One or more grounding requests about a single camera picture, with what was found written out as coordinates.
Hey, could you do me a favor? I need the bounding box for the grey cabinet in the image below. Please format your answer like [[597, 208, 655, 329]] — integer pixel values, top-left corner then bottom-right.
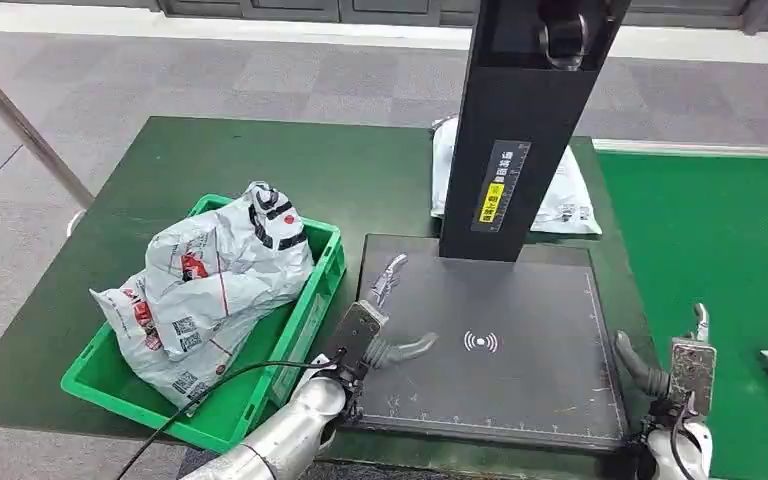
[[157, 0, 479, 28]]

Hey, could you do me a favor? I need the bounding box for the metal pole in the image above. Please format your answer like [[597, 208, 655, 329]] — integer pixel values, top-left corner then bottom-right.
[[0, 40, 98, 240]]

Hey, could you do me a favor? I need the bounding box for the black scanner stand with post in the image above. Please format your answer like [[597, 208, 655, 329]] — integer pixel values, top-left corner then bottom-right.
[[344, 0, 632, 455]]

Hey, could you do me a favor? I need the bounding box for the grey parcel with black stripes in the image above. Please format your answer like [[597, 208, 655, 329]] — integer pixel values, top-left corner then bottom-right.
[[144, 181, 316, 362]]

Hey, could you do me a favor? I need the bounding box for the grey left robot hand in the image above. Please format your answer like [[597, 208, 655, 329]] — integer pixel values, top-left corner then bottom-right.
[[325, 253, 439, 384]]

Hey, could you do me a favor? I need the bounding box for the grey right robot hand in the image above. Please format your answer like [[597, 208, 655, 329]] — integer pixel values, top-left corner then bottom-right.
[[613, 302, 719, 420]]

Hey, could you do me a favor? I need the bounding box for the green plastic crate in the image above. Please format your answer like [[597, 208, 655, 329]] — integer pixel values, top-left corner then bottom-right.
[[60, 193, 348, 455]]

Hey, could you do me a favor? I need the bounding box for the black cable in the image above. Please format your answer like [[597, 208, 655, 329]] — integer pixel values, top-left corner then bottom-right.
[[667, 390, 698, 480], [113, 349, 349, 480]]

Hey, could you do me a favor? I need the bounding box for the bright green mat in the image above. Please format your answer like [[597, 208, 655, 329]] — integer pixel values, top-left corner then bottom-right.
[[594, 148, 768, 480]]

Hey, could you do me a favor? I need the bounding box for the grey parcel with red logo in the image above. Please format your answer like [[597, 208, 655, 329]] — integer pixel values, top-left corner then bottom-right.
[[89, 268, 261, 416]]

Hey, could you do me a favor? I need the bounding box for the white plastic parcel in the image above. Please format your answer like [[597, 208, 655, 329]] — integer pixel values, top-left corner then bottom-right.
[[430, 115, 603, 236]]

